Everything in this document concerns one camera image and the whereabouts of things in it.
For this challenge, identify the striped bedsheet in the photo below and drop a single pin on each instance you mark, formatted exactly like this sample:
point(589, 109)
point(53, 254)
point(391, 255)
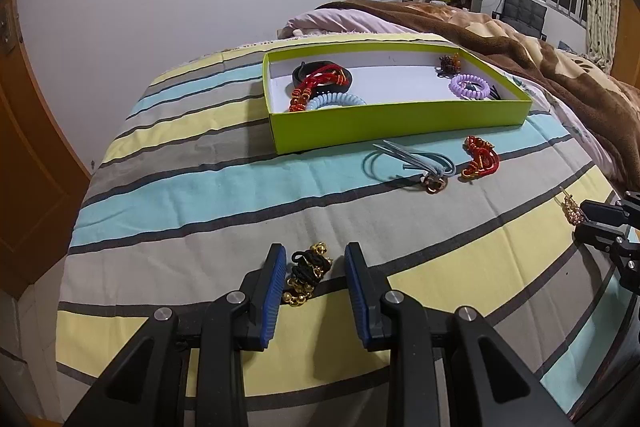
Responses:
point(200, 207)

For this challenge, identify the metal door hinge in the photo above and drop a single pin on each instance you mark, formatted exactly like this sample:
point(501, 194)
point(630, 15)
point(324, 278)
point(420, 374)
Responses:
point(5, 24)

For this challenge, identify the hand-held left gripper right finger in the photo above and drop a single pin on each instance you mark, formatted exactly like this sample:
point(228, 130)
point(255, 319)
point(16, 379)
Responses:
point(356, 299)

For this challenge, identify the black chair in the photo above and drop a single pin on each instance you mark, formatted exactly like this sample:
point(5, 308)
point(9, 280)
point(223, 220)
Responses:
point(525, 14)

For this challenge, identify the black rubber wristband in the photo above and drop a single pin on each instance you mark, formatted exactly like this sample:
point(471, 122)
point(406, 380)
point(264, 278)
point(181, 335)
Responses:
point(306, 69)

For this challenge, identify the wooden door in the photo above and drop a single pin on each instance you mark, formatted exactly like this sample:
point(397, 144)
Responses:
point(30, 182)

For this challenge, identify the lime green cardboard box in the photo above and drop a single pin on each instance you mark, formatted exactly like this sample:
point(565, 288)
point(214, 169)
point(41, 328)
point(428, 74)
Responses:
point(400, 127)

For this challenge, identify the gold rhinestone hair clip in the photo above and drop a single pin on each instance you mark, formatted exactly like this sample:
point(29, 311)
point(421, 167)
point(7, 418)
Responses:
point(572, 209)

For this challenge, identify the brown fleece blanket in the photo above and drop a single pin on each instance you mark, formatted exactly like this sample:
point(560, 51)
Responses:
point(575, 82)

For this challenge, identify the patterned curtain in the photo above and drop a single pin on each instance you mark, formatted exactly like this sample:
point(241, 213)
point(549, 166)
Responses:
point(600, 7)

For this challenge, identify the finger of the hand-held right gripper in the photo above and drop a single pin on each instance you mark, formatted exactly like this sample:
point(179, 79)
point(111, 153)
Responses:
point(605, 212)
point(600, 236)

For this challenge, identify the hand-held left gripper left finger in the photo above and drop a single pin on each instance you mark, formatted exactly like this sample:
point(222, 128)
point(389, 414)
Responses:
point(272, 299)

